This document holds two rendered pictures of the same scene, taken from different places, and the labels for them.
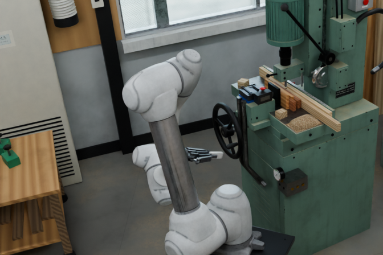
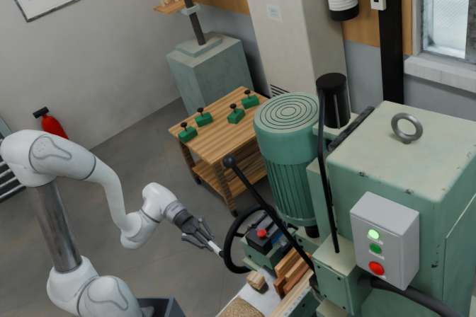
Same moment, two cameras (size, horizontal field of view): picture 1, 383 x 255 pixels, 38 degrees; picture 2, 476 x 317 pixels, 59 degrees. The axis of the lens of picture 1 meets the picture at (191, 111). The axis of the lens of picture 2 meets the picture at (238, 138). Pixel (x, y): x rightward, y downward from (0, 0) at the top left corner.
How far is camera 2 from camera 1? 250 cm
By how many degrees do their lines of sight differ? 64
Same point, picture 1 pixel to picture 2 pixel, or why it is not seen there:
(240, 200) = (91, 304)
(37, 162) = (241, 131)
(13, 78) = (282, 50)
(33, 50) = (295, 32)
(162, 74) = (15, 146)
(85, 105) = (367, 102)
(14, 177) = (219, 131)
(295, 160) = not seen: outside the picture
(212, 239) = (64, 306)
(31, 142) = not seen: hidden behind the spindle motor
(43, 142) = not seen: hidden behind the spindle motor
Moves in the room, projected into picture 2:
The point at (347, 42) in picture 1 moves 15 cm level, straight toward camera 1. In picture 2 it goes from (332, 295) to (266, 310)
